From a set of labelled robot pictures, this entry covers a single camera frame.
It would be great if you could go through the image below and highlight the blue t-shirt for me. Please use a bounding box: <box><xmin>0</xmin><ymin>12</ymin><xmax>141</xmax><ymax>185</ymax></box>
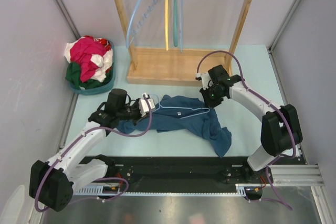
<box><xmin>118</xmin><ymin>94</ymin><xmax>232</xmax><ymax>158</ymax></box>

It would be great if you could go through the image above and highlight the green garment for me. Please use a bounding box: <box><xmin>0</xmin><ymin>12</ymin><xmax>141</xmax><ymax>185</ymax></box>
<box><xmin>65</xmin><ymin>62</ymin><xmax>103</xmax><ymax>90</ymax></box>

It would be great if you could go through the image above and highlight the wooden clothes rack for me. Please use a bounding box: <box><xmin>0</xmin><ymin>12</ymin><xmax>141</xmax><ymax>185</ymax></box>
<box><xmin>114</xmin><ymin>0</ymin><xmax>252</xmax><ymax>86</ymax></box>

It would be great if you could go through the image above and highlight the white cable duct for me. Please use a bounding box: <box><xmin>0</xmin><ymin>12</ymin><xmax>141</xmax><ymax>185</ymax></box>
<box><xmin>73</xmin><ymin>184</ymin><xmax>263</xmax><ymax>198</ymax></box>

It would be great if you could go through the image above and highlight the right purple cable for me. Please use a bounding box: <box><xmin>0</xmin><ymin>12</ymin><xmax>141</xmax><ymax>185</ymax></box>
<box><xmin>196</xmin><ymin>50</ymin><xmax>297</xmax><ymax>158</ymax></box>

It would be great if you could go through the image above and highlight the teal laundry basket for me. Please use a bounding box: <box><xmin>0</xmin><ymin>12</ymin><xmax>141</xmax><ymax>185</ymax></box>
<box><xmin>68</xmin><ymin>36</ymin><xmax>116</xmax><ymax>95</ymax></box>

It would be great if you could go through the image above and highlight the red patterned garment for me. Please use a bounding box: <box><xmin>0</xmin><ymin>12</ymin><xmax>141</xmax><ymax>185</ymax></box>
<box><xmin>93</xmin><ymin>38</ymin><xmax>111</xmax><ymax>51</ymax></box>

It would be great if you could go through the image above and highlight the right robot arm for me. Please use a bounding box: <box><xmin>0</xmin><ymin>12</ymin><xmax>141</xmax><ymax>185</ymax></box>
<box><xmin>195</xmin><ymin>65</ymin><xmax>303</xmax><ymax>183</ymax></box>

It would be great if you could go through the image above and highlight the yellow hanger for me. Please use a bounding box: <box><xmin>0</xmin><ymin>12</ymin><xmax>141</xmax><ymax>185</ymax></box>
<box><xmin>164</xmin><ymin>0</ymin><xmax>170</xmax><ymax>51</ymax></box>

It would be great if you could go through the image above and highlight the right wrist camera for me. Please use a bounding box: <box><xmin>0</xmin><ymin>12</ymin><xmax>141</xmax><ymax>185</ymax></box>
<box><xmin>195</xmin><ymin>72</ymin><xmax>213</xmax><ymax>90</ymax></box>

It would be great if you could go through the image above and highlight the pink garment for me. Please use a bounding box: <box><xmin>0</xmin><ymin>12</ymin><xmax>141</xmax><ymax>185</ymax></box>
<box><xmin>70</xmin><ymin>37</ymin><xmax>107</xmax><ymax>82</ymax></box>

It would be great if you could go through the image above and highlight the light blue notched hanger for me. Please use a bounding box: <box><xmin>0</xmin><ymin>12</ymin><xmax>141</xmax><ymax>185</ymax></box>
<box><xmin>125</xmin><ymin>0</ymin><xmax>163</xmax><ymax>49</ymax></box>

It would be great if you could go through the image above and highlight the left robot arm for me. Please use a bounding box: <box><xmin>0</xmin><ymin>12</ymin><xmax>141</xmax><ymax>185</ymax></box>
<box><xmin>28</xmin><ymin>89</ymin><xmax>155</xmax><ymax>213</ymax></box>

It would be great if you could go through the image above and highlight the teal hanger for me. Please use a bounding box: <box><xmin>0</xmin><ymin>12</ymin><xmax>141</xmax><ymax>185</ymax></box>
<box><xmin>173</xmin><ymin>0</ymin><xmax>179</xmax><ymax>47</ymax></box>

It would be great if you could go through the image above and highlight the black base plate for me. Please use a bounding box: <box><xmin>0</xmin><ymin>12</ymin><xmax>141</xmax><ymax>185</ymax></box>
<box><xmin>78</xmin><ymin>155</ymin><xmax>307</xmax><ymax>192</ymax></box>

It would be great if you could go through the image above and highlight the white garment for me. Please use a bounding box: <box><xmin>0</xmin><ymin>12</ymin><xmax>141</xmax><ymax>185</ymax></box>
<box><xmin>64</xmin><ymin>41</ymin><xmax>113</xmax><ymax>83</ymax></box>

